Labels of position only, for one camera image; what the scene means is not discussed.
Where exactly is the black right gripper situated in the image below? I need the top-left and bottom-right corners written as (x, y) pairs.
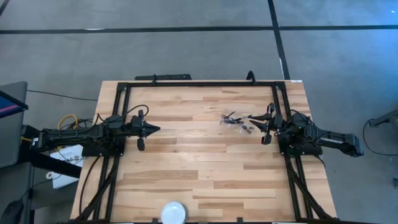
top-left (248, 103), bottom-right (276, 146)

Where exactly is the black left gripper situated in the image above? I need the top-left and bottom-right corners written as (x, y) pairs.
top-left (137, 109), bottom-right (161, 152)

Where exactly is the clear acrylic brush organizer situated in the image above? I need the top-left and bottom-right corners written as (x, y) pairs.
top-left (219, 109), bottom-right (256, 136)

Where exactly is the long black bar device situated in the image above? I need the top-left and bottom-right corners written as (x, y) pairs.
top-left (134, 73), bottom-right (193, 82)

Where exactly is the white paper box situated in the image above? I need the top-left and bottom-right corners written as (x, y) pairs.
top-left (46, 144), bottom-right (85, 190)

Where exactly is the white round disc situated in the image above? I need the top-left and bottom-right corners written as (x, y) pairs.
top-left (159, 200), bottom-right (188, 224)

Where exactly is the black stand beam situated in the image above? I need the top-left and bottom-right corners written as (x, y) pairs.
top-left (18, 124), bottom-right (82, 179)

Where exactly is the grey metal stand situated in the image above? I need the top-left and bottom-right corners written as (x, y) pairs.
top-left (369, 108), bottom-right (398, 128)

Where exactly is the grey cart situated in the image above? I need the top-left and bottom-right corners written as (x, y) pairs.
top-left (0, 81), bottom-right (29, 169)

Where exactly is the screen with purple display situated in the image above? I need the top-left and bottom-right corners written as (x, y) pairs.
top-left (0, 90), bottom-right (29, 119)

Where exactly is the black rounded floor object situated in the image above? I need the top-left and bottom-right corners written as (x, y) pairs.
top-left (0, 198), bottom-right (25, 224)

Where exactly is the black left camera cable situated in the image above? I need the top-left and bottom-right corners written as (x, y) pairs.
top-left (124, 105), bottom-right (149, 121)

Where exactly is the black camera cable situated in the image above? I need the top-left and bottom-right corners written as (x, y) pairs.
top-left (124, 105), bottom-right (149, 121)
top-left (289, 109), bottom-right (312, 125)

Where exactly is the black right camera cable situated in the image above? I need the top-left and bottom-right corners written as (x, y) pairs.
top-left (289, 109), bottom-right (312, 125)

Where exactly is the black aluminium table frame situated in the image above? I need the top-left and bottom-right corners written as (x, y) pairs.
top-left (74, 80), bottom-right (336, 224)

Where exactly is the yellow cable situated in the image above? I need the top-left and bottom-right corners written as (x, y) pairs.
top-left (21, 114), bottom-right (78, 144)

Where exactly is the black cable along frame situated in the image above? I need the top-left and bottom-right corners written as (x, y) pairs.
top-left (79, 155), bottom-right (103, 218)

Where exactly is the thin black floor cable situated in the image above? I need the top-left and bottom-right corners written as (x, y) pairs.
top-left (26, 89), bottom-right (98, 102)

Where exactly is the black looping floor cable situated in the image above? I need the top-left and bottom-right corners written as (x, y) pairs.
top-left (362, 118), bottom-right (398, 157)

